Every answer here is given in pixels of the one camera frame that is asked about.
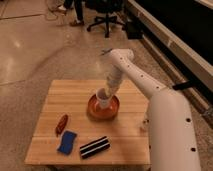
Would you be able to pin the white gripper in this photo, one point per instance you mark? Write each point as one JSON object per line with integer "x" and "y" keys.
{"x": 114, "y": 80}

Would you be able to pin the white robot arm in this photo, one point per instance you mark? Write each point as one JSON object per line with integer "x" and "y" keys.
{"x": 172, "y": 140}

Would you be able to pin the orange ceramic bowl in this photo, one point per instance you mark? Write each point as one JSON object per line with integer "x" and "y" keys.
{"x": 103, "y": 109}

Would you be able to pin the small white bottle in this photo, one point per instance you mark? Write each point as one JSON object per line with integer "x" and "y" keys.
{"x": 145, "y": 123}

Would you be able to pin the red brown sausage toy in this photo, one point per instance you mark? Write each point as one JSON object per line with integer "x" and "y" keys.
{"x": 61, "y": 125}

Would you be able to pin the black white striped block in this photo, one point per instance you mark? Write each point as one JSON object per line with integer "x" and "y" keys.
{"x": 94, "y": 147}

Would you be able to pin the wooden table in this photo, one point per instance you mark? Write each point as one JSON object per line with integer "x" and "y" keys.
{"x": 128, "y": 143}

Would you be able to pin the blue sponge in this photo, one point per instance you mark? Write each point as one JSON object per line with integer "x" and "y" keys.
{"x": 67, "y": 141}

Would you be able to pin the black box on floor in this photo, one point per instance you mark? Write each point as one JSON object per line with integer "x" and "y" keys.
{"x": 133, "y": 31}

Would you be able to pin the black office chair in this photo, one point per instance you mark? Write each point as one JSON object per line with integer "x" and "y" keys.
{"x": 107, "y": 8}

